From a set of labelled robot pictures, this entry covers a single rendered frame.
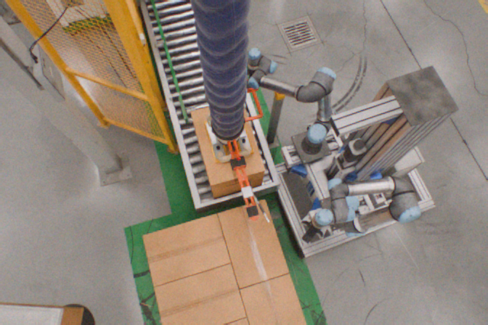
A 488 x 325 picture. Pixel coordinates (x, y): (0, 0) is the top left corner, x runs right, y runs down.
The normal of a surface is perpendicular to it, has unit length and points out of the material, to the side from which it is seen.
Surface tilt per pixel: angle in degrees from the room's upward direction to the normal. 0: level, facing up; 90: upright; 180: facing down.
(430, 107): 0
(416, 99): 0
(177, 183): 0
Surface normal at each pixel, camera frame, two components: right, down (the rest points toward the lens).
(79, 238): 0.02, -0.33
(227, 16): 0.16, 0.84
